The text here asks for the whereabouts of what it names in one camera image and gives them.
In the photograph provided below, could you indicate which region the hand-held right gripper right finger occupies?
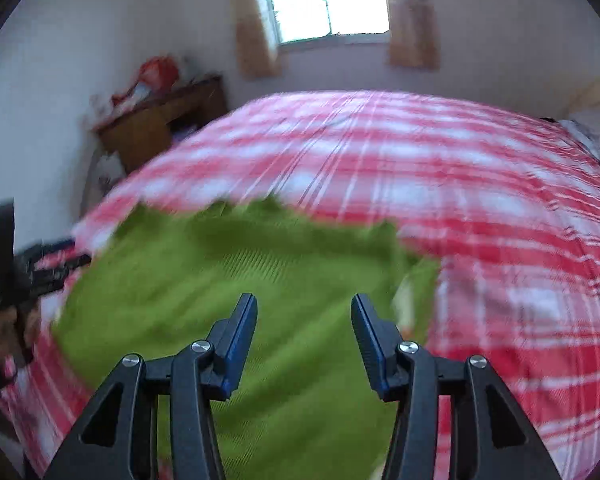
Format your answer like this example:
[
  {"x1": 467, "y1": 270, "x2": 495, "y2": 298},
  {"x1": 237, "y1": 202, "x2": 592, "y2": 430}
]
[{"x1": 350, "y1": 293, "x2": 563, "y2": 480}]

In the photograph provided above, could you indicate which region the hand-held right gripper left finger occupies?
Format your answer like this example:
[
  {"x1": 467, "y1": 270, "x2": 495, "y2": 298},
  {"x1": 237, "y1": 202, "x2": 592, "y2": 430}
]
[{"x1": 45, "y1": 292, "x2": 259, "y2": 480}]

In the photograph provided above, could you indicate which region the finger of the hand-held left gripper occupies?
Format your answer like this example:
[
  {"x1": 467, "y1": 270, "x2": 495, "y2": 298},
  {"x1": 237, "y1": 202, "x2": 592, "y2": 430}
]
[
  {"x1": 27, "y1": 254, "x2": 93, "y2": 295},
  {"x1": 16, "y1": 237, "x2": 77, "y2": 267}
]

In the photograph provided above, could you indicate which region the green striped knit sweater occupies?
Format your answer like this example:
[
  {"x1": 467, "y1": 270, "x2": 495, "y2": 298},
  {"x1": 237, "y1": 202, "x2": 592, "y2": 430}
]
[{"x1": 51, "y1": 199, "x2": 442, "y2": 480}]

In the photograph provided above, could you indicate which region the person's left hand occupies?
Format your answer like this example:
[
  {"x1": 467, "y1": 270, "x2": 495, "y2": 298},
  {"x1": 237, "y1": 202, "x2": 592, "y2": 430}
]
[{"x1": 0, "y1": 302, "x2": 33, "y2": 368}]

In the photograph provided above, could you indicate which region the white bag with black print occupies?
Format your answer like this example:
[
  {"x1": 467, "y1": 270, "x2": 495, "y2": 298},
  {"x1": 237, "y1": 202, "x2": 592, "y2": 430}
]
[{"x1": 82, "y1": 151, "x2": 128, "y2": 211}]

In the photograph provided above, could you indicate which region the brown wooden desk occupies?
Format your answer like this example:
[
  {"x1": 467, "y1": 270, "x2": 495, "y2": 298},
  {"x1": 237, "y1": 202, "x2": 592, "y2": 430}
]
[{"x1": 94, "y1": 75, "x2": 229, "y2": 173}]

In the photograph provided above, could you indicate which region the bed with red plaid sheet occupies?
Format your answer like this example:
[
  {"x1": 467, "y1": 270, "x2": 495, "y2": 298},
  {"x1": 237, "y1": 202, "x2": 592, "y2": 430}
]
[{"x1": 0, "y1": 90, "x2": 600, "y2": 480}]

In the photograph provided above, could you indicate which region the striped pillow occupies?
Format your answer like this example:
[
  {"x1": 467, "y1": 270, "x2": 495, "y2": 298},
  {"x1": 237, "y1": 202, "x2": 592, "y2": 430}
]
[{"x1": 557, "y1": 104, "x2": 600, "y2": 178}]

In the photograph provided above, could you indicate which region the beige floral curtain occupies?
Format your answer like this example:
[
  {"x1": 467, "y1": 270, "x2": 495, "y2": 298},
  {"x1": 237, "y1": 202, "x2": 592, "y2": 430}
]
[
  {"x1": 229, "y1": 0, "x2": 282, "y2": 80},
  {"x1": 386, "y1": 0, "x2": 442, "y2": 69}
]

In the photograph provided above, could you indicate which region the sliding window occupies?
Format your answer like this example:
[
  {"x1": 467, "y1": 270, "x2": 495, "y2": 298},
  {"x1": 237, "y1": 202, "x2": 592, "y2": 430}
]
[{"x1": 251, "y1": 0, "x2": 392, "y2": 45}]

